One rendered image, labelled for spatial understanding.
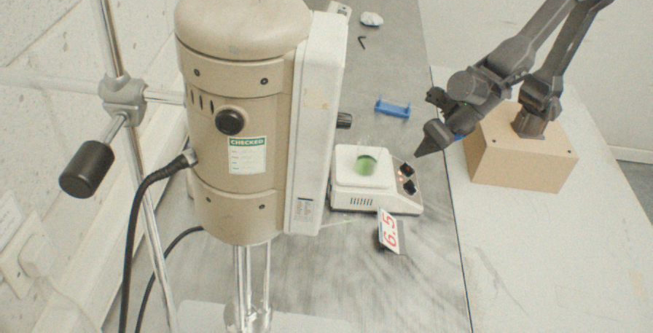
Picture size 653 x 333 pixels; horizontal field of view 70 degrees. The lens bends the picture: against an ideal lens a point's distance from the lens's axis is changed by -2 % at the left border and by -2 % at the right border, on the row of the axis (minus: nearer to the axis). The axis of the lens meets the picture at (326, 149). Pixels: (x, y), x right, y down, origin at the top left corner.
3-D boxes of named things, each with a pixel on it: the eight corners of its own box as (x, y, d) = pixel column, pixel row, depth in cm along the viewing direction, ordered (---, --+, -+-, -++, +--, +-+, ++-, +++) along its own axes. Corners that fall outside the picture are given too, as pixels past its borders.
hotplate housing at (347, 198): (412, 175, 113) (420, 151, 107) (420, 218, 103) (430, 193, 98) (320, 169, 111) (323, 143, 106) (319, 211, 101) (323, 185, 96)
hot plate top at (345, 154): (387, 150, 107) (388, 147, 106) (393, 189, 98) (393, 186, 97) (334, 146, 106) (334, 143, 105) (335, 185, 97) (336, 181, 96)
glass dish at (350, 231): (365, 231, 99) (367, 224, 97) (349, 246, 95) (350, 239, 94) (345, 216, 101) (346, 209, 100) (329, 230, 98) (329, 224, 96)
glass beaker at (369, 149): (359, 183, 97) (366, 154, 92) (347, 165, 101) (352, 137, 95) (384, 175, 100) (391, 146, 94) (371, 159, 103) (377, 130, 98)
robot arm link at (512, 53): (591, -31, 94) (580, -64, 86) (627, -16, 88) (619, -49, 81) (495, 82, 100) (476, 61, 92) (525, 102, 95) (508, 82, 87)
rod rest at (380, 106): (410, 111, 132) (413, 101, 130) (409, 119, 130) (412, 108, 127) (375, 103, 133) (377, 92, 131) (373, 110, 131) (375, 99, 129)
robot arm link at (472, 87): (502, 51, 94) (471, 35, 86) (533, 71, 89) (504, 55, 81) (470, 99, 98) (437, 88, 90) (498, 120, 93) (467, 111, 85)
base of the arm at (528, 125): (534, 124, 115) (544, 103, 111) (545, 140, 110) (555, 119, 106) (508, 122, 114) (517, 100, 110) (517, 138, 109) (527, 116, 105)
